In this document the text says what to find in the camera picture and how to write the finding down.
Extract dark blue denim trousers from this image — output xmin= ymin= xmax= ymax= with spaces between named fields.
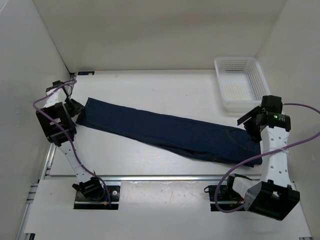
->
xmin=76 ymin=98 xmax=261 ymax=165

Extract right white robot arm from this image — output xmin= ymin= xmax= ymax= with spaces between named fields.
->
xmin=224 ymin=95 xmax=300 ymax=221

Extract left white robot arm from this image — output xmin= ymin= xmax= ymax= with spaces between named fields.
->
xmin=32 ymin=80 xmax=107 ymax=201

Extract white perforated plastic basket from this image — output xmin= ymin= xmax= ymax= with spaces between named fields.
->
xmin=214 ymin=56 xmax=271 ymax=114

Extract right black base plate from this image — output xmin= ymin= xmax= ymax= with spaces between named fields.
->
xmin=203 ymin=185 xmax=244 ymax=212

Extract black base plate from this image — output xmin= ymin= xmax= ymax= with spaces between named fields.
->
xmin=73 ymin=181 xmax=121 ymax=211
xmin=203 ymin=185 xmax=244 ymax=212

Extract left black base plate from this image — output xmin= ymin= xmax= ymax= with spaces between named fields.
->
xmin=73 ymin=181 xmax=121 ymax=211

